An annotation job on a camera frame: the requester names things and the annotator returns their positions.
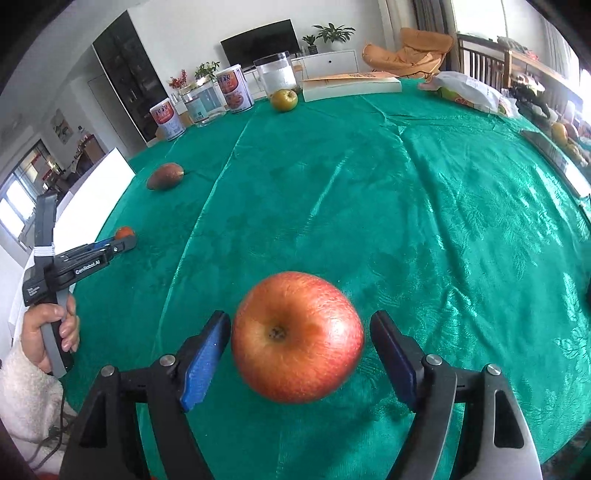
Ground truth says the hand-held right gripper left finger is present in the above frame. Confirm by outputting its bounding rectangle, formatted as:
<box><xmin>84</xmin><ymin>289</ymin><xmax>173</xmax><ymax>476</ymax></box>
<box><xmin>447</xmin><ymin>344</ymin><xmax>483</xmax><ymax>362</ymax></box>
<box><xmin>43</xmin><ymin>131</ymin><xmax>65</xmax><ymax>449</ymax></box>
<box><xmin>59</xmin><ymin>310</ymin><xmax>232</xmax><ymax>480</ymax></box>

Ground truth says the green apple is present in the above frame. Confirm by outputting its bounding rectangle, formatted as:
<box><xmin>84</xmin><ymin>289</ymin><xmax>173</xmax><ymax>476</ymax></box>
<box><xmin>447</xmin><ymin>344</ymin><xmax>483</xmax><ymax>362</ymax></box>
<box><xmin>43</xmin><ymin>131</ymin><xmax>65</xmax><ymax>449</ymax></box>
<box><xmin>270</xmin><ymin>89</ymin><xmax>298</xmax><ymax>113</ymax></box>

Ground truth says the white cardboard box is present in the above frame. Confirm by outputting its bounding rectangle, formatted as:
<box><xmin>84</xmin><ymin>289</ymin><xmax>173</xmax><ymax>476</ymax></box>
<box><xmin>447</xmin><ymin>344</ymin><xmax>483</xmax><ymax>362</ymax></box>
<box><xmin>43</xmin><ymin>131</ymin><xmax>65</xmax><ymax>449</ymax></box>
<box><xmin>55</xmin><ymin>148</ymin><xmax>137</xmax><ymax>217</ymax></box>

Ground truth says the green tablecloth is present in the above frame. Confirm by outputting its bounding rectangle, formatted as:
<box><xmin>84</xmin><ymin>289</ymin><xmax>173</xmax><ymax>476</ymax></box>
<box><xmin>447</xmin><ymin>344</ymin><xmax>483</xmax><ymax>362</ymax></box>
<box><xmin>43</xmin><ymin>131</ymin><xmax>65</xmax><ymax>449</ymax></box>
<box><xmin>60</xmin><ymin>76</ymin><xmax>591</xmax><ymax>480</ymax></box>

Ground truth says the tall dark display cabinet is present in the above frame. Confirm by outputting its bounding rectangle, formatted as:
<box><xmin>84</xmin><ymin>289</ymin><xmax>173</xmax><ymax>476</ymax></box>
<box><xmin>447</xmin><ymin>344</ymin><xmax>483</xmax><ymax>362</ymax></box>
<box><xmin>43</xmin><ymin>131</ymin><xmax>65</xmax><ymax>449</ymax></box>
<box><xmin>92</xmin><ymin>10</ymin><xmax>169</xmax><ymax>144</ymax></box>

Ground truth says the person's left hand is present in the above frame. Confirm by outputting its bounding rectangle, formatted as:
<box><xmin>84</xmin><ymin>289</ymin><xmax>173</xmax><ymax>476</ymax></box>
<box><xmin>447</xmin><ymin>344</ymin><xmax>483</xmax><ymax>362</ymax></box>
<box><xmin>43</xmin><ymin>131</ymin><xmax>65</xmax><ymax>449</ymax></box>
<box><xmin>21</xmin><ymin>293</ymin><xmax>80</xmax><ymax>374</ymax></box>

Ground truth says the white television cabinet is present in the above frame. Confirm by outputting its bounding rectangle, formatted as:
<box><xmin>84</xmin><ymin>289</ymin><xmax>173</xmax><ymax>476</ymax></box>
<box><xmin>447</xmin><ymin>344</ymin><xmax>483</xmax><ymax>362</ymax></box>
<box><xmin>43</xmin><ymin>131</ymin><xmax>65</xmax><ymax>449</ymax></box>
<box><xmin>242</xmin><ymin>50</ymin><xmax>360</xmax><ymax>95</ymax></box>

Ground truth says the glass jar with gold lid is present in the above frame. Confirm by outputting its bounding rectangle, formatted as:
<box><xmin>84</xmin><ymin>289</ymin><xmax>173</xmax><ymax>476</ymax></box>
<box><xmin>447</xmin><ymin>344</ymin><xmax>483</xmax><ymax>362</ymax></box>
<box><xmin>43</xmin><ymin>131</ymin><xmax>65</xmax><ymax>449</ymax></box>
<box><xmin>179</xmin><ymin>79</ymin><xmax>229</xmax><ymax>127</ymax></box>

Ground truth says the dark wooden railing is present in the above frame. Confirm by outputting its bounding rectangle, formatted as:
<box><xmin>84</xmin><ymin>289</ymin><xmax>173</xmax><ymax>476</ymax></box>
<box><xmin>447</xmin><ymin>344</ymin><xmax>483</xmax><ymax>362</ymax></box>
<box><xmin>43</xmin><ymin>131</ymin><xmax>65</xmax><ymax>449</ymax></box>
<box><xmin>457</xmin><ymin>33</ymin><xmax>513</xmax><ymax>88</ymax></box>

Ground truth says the orange lounge chair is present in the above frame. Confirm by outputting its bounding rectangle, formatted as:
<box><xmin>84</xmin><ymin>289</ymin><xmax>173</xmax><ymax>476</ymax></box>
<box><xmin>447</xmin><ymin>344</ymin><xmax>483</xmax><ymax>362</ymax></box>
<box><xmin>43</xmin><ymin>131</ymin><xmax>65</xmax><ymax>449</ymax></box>
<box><xmin>362</xmin><ymin>28</ymin><xmax>454</xmax><ymax>79</ymax></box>

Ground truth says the red label tin can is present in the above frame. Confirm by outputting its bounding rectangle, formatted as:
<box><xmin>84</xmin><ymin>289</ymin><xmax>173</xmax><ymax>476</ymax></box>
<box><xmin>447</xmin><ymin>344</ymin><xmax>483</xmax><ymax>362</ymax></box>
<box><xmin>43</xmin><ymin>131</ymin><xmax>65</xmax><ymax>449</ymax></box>
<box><xmin>216</xmin><ymin>65</ymin><xmax>254</xmax><ymax>114</ymax></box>

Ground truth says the red apple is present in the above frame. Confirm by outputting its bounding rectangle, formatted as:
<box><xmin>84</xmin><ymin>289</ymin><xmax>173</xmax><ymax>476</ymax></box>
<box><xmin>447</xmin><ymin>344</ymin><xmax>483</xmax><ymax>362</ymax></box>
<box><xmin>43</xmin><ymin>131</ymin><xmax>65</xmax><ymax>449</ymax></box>
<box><xmin>231</xmin><ymin>271</ymin><xmax>365</xmax><ymax>404</ymax></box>

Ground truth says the grey curtain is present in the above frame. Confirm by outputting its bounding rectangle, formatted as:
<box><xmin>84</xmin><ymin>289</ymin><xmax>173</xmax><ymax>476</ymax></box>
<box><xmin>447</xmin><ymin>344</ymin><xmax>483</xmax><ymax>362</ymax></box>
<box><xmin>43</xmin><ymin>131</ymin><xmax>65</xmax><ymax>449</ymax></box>
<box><xmin>413</xmin><ymin>0</ymin><xmax>455</xmax><ymax>33</ymax></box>

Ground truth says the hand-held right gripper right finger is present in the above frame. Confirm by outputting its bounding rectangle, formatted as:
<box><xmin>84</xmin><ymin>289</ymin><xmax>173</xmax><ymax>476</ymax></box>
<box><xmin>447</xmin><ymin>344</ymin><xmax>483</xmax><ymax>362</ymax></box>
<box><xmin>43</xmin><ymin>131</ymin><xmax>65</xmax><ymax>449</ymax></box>
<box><xmin>369</xmin><ymin>309</ymin><xmax>543</xmax><ymax>480</ymax></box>

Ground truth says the reddish brown sweet potato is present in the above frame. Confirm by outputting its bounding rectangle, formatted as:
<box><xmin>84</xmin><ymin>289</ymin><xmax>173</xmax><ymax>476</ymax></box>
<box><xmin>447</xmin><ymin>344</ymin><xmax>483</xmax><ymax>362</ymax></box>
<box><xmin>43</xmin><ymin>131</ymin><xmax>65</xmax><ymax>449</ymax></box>
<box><xmin>146</xmin><ymin>163</ymin><xmax>186</xmax><ymax>191</ymax></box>

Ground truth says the clear jar with black lid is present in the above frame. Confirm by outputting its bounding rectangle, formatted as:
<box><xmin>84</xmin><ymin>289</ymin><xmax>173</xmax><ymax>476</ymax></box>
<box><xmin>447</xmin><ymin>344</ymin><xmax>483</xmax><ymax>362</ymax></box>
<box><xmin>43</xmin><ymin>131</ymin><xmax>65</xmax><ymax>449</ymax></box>
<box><xmin>253</xmin><ymin>52</ymin><xmax>297</xmax><ymax>99</ymax></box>

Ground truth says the white plastic bag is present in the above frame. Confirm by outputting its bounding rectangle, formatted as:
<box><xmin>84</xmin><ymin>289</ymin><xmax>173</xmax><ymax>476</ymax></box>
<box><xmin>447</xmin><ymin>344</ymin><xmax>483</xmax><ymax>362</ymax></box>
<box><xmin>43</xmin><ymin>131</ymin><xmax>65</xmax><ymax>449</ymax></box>
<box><xmin>418</xmin><ymin>71</ymin><xmax>518</xmax><ymax>116</ymax></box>

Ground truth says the black television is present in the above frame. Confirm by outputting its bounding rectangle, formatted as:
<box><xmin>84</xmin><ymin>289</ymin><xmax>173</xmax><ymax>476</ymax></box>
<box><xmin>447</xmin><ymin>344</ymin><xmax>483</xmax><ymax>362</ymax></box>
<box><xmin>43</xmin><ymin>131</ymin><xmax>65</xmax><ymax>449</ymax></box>
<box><xmin>220</xmin><ymin>19</ymin><xmax>300</xmax><ymax>71</ymax></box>

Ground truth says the person's left forearm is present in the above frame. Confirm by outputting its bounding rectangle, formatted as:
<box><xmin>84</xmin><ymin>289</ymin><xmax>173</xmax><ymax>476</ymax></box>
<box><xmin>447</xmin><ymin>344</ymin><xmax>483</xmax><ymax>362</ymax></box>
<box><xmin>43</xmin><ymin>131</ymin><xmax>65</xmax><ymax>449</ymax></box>
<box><xmin>0</xmin><ymin>344</ymin><xmax>65</xmax><ymax>441</ymax></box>

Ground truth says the large leafy potted plant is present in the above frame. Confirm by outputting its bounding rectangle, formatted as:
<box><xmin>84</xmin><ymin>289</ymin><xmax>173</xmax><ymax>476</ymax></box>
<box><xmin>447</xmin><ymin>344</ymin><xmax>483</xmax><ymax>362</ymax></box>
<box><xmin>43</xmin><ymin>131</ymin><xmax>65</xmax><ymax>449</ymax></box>
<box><xmin>313</xmin><ymin>23</ymin><xmax>356</xmax><ymax>51</ymax></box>

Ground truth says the colourful clutter pile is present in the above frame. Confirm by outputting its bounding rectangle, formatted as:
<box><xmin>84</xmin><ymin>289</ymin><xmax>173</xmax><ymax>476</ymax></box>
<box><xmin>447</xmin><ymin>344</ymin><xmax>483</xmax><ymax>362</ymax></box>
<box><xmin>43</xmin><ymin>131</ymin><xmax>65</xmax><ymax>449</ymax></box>
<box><xmin>517</xmin><ymin>69</ymin><xmax>591</xmax><ymax>167</ymax></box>

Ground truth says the framed wall painting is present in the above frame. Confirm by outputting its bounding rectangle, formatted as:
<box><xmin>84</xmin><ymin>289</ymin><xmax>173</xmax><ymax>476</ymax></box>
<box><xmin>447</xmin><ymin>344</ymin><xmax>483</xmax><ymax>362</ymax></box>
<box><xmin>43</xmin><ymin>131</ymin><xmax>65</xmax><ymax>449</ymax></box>
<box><xmin>50</xmin><ymin>108</ymin><xmax>75</xmax><ymax>145</ymax></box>

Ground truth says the grey cable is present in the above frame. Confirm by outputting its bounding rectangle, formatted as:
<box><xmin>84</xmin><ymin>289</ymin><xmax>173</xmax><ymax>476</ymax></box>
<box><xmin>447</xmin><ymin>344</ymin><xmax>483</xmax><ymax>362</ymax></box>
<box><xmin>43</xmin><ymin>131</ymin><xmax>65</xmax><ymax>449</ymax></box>
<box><xmin>23</xmin><ymin>392</ymin><xmax>77</xmax><ymax>472</ymax></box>

